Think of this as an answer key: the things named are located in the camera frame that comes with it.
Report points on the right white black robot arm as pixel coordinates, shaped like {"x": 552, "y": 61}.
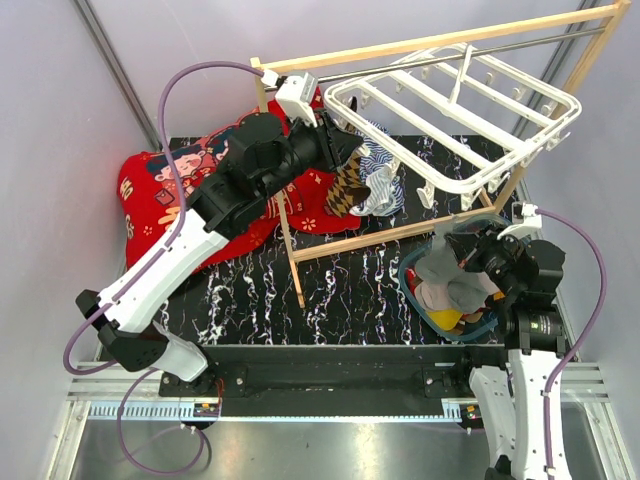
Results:
{"x": 518, "y": 394}

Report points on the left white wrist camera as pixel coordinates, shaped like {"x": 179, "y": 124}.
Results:
{"x": 294, "y": 94}

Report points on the yellow sock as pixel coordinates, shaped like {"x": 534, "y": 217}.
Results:
{"x": 445, "y": 320}

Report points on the aluminium frame rail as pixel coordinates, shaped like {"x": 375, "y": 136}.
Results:
{"x": 112, "y": 384}

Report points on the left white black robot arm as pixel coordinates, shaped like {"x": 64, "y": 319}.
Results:
{"x": 262, "y": 160}

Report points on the clear blue plastic bin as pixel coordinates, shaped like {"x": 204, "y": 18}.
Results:
{"x": 471, "y": 326}

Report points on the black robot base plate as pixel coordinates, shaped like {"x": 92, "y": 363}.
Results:
{"x": 245, "y": 371}

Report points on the brown argyle sock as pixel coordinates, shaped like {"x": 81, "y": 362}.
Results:
{"x": 347, "y": 189}

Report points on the white plastic clip hanger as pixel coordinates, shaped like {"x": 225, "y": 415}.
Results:
{"x": 465, "y": 101}

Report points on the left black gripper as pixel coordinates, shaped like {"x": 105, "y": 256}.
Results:
{"x": 334, "y": 142}

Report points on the left vertical aluminium post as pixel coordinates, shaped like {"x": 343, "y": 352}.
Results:
{"x": 108, "y": 53}

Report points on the wooden drying rack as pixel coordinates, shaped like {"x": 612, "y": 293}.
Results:
{"x": 603, "y": 21}

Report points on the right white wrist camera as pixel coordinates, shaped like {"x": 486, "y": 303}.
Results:
{"x": 525, "y": 221}

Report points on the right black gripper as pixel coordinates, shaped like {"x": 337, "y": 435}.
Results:
{"x": 471, "y": 246}

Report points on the right vertical aluminium post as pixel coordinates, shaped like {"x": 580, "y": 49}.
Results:
{"x": 563, "y": 51}

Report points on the vertical aluminium post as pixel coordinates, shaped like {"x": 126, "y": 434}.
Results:
{"x": 563, "y": 51}
{"x": 108, "y": 53}

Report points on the blue striped cloth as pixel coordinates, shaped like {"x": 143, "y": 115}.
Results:
{"x": 379, "y": 173}

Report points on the grey sock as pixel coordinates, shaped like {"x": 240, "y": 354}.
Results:
{"x": 438, "y": 265}
{"x": 466, "y": 293}

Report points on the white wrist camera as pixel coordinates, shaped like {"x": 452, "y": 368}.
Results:
{"x": 525, "y": 221}
{"x": 294, "y": 94}

